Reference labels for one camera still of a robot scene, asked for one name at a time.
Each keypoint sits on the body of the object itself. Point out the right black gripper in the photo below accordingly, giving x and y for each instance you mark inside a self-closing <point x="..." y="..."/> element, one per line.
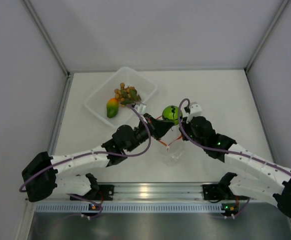
<point x="185" y="124"/>

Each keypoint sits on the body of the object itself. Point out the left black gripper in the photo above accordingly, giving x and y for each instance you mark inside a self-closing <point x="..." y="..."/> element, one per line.
<point x="158" y="127"/>

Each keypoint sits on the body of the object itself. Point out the fake green avocado half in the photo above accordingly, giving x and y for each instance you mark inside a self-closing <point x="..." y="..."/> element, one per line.
<point x="172" y="113"/>

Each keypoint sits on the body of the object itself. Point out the clear zip top bag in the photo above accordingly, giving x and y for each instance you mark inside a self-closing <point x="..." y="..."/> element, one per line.
<point x="171" y="146"/>

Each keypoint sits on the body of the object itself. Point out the fake longan fruit bunch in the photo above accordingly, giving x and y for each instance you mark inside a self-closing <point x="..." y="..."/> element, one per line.
<point x="127" y="95"/>

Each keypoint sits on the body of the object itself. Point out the fake orange green mango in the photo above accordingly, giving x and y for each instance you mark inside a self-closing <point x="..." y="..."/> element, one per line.
<point x="112" y="108"/>

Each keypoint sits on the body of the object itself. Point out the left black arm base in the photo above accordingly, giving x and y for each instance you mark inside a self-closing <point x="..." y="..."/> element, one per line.
<point x="105" y="192"/>

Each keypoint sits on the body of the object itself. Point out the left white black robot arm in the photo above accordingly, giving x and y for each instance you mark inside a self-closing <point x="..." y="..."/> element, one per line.
<point x="57" y="175"/>

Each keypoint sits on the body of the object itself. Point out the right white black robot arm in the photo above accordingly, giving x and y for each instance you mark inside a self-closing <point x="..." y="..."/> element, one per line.
<point x="271" y="183"/>

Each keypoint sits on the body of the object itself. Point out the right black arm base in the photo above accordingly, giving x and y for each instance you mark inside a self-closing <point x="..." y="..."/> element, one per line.
<point x="212" y="193"/>

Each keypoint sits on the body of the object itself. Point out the white plastic mesh basket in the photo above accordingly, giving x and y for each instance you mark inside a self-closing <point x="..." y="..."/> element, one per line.
<point x="96" y="102"/>

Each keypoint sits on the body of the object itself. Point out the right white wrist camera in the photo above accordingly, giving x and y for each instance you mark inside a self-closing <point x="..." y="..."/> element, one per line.
<point x="193" y="109"/>

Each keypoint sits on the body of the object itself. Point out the aluminium mounting rail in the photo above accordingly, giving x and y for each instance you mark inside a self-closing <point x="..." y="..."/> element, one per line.
<point x="181" y="191"/>

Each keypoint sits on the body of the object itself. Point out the white slotted cable duct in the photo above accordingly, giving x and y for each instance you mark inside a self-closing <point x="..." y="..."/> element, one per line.
<point x="118" y="207"/>

